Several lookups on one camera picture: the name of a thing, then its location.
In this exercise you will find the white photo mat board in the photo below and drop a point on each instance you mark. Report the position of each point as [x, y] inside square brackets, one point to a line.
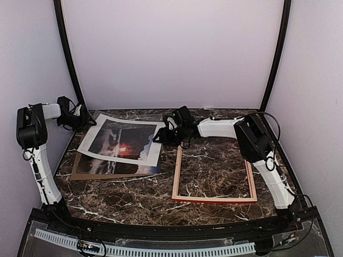
[122, 140]

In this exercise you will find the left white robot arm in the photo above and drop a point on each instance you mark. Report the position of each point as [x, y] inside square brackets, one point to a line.
[32, 137]

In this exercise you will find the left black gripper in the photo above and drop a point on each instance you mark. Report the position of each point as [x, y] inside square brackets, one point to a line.
[84, 122]

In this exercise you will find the left black corner post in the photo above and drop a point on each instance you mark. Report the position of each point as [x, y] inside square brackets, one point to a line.
[67, 51]

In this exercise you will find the red wooden picture frame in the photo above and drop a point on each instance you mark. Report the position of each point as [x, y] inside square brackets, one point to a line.
[213, 171]

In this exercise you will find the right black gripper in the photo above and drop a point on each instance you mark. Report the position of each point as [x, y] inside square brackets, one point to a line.
[164, 137]

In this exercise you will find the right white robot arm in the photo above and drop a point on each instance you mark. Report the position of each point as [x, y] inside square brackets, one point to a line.
[255, 146]

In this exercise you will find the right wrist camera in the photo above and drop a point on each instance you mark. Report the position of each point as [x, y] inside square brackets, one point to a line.
[182, 116]

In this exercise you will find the black front rail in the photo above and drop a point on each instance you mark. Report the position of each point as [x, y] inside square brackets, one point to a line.
[93, 230]

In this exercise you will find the brown cardboard backing board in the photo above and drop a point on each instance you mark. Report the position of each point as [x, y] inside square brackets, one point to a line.
[76, 176]

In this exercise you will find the right black corner post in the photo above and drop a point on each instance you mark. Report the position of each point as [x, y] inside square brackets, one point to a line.
[277, 54]

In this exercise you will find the white slotted cable duct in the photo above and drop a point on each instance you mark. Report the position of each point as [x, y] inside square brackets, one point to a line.
[99, 249]

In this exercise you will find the black corner post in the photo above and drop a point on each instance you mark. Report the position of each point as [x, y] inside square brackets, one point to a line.
[67, 51]
[277, 54]

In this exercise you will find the landscape photo print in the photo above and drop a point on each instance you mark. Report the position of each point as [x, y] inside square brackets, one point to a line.
[93, 166]

